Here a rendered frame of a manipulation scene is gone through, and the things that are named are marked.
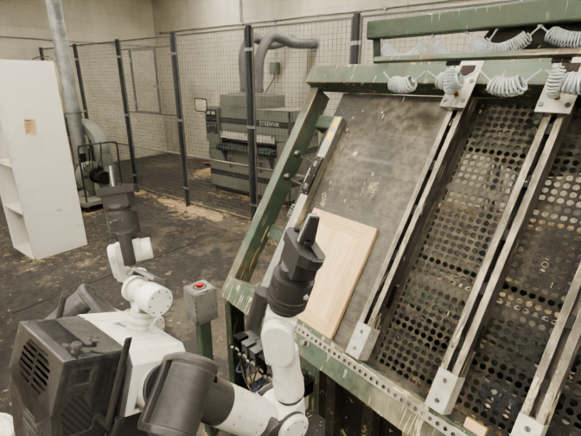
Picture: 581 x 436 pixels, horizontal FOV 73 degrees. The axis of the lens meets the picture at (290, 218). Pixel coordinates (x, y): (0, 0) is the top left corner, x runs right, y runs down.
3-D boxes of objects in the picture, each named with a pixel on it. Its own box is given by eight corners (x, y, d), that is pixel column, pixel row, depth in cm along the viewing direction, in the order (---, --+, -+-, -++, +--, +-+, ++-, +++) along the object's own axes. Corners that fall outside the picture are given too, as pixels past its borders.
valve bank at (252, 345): (224, 367, 190) (221, 325, 182) (248, 355, 199) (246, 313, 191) (292, 434, 154) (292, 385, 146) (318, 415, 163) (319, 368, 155)
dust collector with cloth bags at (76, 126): (46, 197, 658) (15, 55, 584) (87, 189, 710) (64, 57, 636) (86, 214, 578) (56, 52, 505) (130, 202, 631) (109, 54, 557)
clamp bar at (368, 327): (351, 350, 154) (314, 344, 137) (467, 76, 159) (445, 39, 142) (372, 363, 147) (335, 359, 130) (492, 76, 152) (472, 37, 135)
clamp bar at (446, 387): (427, 400, 130) (394, 400, 113) (560, 76, 135) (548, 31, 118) (456, 418, 123) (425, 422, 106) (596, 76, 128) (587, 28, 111)
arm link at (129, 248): (146, 221, 124) (153, 255, 125) (110, 227, 121) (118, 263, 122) (144, 222, 113) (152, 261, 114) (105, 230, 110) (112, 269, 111)
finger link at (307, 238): (321, 215, 75) (312, 243, 77) (306, 214, 74) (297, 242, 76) (324, 220, 74) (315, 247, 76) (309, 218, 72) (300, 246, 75)
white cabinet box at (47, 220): (13, 247, 466) (-35, 60, 397) (64, 233, 509) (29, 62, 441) (35, 261, 431) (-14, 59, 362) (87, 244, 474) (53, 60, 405)
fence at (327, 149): (263, 294, 195) (257, 292, 192) (339, 119, 199) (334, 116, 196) (269, 298, 191) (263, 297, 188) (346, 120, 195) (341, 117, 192)
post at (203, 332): (205, 431, 223) (194, 317, 198) (213, 426, 227) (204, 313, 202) (210, 438, 219) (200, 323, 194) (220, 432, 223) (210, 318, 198)
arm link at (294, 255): (293, 259, 70) (277, 311, 75) (340, 262, 74) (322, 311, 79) (274, 224, 80) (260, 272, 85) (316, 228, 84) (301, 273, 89)
